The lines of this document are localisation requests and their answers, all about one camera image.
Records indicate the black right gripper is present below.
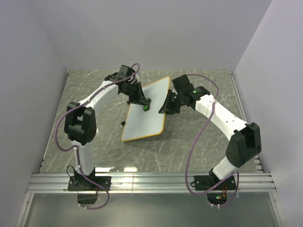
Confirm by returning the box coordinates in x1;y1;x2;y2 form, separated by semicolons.
158;90;183;115

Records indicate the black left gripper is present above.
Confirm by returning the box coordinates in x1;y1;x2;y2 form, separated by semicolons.
123;82;149;106

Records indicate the green whiteboard eraser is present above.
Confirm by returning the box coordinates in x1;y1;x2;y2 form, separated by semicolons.
143;105;150;112

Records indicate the yellow framed whiteboard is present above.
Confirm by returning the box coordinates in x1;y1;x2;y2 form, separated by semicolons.
121;77;170;142

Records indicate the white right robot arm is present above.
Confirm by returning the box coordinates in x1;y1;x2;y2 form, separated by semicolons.
159;74;261;191

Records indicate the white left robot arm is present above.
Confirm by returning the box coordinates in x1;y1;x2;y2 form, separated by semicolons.
64;65;151;190

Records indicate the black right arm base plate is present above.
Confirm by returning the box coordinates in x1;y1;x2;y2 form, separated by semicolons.
189;174;237;191

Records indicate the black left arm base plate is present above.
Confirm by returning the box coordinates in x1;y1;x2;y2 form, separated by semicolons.
67;175;111;192

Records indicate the aluminium right side rail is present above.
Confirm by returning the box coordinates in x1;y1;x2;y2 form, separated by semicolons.
227;70;263;171

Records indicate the aluminium mounting rail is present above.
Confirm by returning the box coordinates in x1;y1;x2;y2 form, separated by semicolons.
26;172;276;193

